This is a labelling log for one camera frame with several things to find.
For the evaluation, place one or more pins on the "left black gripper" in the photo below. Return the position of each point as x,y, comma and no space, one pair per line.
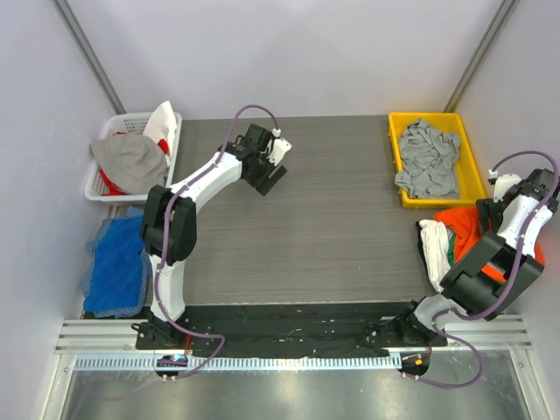
266,176

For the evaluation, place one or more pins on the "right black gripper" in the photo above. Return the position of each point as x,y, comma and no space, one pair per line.
484,214

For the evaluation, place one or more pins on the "orange t shirt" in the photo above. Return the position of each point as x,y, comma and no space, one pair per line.
463,222

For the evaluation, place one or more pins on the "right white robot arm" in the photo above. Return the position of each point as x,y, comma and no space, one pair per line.
481,258

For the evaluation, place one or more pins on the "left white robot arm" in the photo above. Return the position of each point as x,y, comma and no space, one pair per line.
169,228

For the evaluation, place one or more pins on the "green folded t shirt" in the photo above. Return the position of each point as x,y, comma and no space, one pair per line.
450,251

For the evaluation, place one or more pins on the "white folded t shirt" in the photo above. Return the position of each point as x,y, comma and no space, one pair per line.
433,237

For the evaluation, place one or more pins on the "grey shirt in yellow bin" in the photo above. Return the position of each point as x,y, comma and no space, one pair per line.
428,157

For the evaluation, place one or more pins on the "white cloth in basket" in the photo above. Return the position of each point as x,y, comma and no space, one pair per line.
163,124

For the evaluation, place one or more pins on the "beige grey shirt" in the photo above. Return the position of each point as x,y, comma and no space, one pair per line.
135,163

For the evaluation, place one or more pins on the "red cloth in basket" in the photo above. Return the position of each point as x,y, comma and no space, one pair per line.
113,189

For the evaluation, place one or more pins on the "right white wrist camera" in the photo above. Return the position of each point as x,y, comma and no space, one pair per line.
501,183

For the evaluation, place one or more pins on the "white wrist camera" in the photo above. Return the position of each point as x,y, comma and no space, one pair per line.
501,183
279,148

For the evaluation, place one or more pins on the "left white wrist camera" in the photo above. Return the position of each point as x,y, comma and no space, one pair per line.
279,148

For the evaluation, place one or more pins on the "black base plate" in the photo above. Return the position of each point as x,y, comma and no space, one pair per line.
294,331

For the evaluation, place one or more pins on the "aluminium rail frame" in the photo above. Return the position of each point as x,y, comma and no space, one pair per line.
486,371

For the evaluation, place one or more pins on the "slotted cable duct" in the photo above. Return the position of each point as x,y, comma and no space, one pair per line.
165,362

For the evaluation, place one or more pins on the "right corner metal post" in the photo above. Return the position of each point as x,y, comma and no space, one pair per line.
498,22

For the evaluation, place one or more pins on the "corner metal post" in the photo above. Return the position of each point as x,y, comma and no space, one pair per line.
80,38
498,22

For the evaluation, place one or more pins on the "left corner metal post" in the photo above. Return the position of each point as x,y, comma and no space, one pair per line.
80,38

